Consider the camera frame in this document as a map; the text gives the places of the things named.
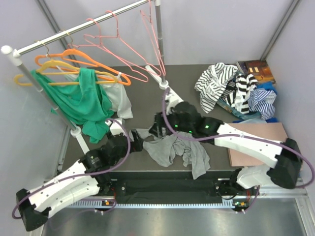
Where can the grey slotted cable duct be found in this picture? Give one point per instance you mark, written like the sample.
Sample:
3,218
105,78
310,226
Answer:
100,204

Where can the pink wire hanger left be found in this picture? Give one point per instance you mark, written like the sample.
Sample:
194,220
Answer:
96,41

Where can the pink wire hanger right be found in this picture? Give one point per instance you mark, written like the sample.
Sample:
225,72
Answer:
155,38

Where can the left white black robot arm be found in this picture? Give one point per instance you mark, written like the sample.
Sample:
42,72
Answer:
88,176

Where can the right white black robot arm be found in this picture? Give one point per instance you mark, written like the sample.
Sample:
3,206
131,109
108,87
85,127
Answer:
281,163

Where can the book with dark cover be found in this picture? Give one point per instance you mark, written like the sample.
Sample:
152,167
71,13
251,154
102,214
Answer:
259,68

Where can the grey tank top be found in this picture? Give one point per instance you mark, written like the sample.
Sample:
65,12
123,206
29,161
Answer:
164,150

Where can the blue garment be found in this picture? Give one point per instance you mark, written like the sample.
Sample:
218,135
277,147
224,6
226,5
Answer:
267,86

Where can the green tank top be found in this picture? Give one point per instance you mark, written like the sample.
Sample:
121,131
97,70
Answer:
95,130

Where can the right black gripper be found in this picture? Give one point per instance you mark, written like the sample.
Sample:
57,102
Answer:
159,123

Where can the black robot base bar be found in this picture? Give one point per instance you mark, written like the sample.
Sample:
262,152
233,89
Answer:
166,187

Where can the pink wire hanger middle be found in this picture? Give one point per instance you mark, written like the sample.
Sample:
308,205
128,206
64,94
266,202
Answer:
149,67

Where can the blue white striped shirt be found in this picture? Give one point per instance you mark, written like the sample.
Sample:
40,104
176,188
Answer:
261,101

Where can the pink cardboard sheet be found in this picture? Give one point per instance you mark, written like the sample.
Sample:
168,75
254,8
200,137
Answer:
272,131

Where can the orange plastic hanger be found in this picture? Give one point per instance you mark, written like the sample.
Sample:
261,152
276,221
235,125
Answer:
71,60

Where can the white garment on hanger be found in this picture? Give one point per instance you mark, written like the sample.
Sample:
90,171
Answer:
120,98

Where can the bold black white striped garment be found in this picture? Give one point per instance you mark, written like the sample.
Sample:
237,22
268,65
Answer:
237,92

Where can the pink wire hanger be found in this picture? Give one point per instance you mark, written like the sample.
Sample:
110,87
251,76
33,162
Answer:
96,41
149,67
155,38

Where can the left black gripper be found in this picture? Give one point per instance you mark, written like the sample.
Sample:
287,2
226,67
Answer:
136,145

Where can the yellow plastic hanger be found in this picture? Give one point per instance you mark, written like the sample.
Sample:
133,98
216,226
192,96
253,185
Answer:
58,67

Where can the black white striped shirt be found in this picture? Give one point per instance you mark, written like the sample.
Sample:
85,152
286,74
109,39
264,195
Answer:
212,83

